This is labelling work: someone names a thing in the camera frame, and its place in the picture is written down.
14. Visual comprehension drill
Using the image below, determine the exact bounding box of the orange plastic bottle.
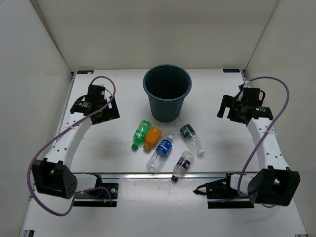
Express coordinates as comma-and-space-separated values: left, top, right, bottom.
143, 127, 162, 152

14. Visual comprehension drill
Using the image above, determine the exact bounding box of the blue label clear bottle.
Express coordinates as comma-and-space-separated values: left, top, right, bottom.
146, 135, 174, 173

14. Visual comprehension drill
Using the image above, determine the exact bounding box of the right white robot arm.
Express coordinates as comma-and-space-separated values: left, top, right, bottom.
217, 95, 300, 206

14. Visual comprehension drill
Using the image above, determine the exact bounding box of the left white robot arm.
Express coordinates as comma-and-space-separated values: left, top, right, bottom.
30, 95, 119, 199

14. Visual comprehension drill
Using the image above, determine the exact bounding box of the dark teal plastic bin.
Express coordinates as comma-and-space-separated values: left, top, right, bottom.
143, 64, 192, 122

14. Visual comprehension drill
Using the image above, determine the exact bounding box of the right black table label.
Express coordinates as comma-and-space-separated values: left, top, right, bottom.
223, 69, 240, 73

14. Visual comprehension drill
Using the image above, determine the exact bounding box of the black table label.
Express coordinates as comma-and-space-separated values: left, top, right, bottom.
223, 69, 240, 73
77, 70, 94, 75

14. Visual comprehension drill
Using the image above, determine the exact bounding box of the green plastic bottle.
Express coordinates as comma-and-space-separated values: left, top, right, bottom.
131, 120, 152, 151

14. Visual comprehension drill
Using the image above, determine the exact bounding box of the green label clear bottle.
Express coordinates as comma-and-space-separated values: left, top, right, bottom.
180, 124, 205, 156

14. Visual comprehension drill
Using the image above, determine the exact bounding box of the left black table label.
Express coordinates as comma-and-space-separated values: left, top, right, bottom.
77, 70, 94, 75

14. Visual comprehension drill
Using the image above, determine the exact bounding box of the pepsi label clear bottle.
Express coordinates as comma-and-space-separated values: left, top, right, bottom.
171, 151, 195, 182

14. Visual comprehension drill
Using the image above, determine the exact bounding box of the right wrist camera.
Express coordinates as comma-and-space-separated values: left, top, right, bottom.
241, 87, 266, 106

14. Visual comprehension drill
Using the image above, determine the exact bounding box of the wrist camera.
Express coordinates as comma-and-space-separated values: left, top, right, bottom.
241, 87, 266, 106
85, 84, 106, 103

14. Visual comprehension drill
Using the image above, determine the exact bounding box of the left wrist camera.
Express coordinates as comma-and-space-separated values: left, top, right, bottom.
85, 84, 106, 103

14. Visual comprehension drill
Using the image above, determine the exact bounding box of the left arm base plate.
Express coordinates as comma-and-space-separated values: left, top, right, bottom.
74, 175, 119, 207

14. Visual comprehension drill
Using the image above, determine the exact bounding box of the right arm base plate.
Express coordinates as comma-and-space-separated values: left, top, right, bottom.
193, 174, 254, 209

